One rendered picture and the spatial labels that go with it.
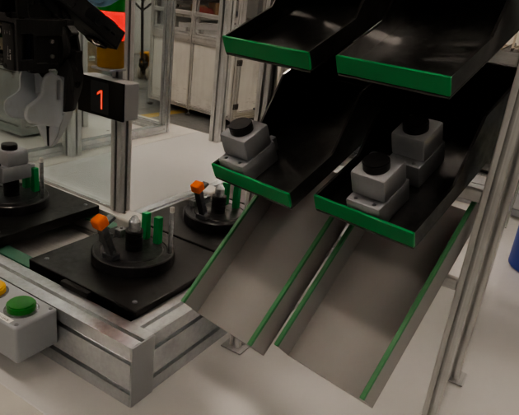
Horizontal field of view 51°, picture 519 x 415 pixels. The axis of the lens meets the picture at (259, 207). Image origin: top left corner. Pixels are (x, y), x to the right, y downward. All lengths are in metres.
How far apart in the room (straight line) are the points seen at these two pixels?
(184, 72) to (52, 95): 5.87
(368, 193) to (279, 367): 0.41
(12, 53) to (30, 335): 0.40
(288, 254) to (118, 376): 0.29
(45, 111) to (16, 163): 0.49
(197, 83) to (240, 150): 5.73
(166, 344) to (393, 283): 0.34
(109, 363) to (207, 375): 0.16
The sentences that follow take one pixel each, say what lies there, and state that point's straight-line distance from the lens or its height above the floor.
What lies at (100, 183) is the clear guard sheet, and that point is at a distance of 1.22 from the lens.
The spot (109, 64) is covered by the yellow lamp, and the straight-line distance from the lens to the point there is 1.08.
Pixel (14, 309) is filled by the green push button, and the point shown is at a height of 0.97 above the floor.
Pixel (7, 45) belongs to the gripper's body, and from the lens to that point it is 0.65.
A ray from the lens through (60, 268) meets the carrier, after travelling 0.95.
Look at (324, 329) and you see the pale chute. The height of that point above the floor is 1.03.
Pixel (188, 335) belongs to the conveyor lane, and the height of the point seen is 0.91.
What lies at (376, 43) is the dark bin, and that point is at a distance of 0.67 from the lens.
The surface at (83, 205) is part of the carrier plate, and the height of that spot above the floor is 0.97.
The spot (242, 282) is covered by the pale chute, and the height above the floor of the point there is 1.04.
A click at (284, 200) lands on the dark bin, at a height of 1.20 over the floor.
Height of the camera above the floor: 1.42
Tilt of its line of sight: 21 degrees down
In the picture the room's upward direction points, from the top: 7 degrees clockwise
